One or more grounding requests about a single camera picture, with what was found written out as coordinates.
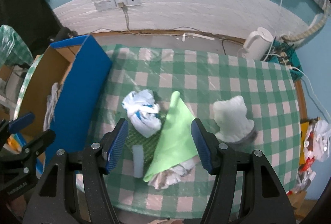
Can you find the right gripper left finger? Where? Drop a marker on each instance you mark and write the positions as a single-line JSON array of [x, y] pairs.
[[112, 145]]

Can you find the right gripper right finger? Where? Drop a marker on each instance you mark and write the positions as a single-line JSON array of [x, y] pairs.
[[206, 144]]

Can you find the light green cloth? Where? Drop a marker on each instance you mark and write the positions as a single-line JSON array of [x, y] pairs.
[[175, 144]]

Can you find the white terry towel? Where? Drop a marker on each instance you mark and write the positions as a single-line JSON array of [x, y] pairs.
[[231, 118]]

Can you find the clear plastic bag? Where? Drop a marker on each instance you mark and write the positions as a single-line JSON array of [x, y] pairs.
[[173, 175]]

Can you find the grey knitted sock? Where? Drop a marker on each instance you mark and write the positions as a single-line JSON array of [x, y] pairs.
[[52, 100]]

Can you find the white blue plastic bag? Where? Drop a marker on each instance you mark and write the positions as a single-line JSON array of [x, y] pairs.
[[143, 112]]

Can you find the green checkered tablecloth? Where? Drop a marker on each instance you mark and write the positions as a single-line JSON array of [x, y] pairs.
[[201, 78]]

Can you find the blue cardboard box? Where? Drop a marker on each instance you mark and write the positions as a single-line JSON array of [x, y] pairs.
[[79, 66]]

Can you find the trash bags pile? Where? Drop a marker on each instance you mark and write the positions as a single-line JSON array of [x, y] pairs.
[[314, 146]]

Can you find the white electric kettle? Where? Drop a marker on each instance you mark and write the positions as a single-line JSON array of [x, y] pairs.
[[257, 43]]

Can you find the teal basket with cables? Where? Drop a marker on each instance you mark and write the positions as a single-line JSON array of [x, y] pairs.
[[284, 54]]

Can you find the wall socket strip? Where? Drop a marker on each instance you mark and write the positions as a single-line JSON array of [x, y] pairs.
[[103, 5]]

